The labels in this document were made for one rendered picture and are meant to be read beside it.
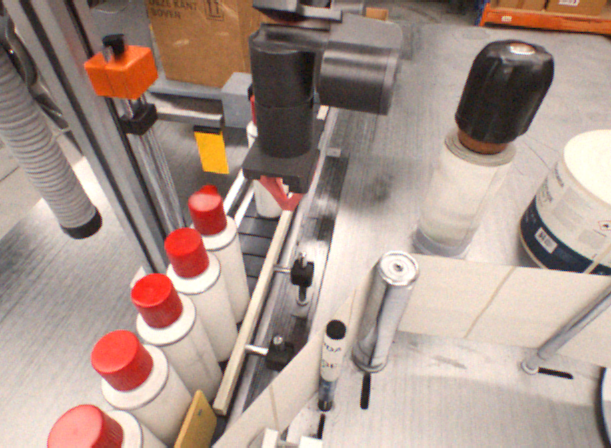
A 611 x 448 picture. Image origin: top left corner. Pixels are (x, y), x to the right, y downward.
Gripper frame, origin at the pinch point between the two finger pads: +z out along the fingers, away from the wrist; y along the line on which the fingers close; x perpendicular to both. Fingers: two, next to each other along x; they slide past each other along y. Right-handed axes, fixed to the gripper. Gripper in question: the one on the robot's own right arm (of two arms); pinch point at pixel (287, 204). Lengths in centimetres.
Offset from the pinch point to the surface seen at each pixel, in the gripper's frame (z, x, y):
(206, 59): 10, 35, 55
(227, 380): 9.9, 2.4, -18.6
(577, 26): 92, -161, 354
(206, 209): -7.0, 5.4, -9.2
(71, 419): -7.1, 6.5, -28.3
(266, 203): 9.9, 6.1, 9.1
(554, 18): 87, -141, 355
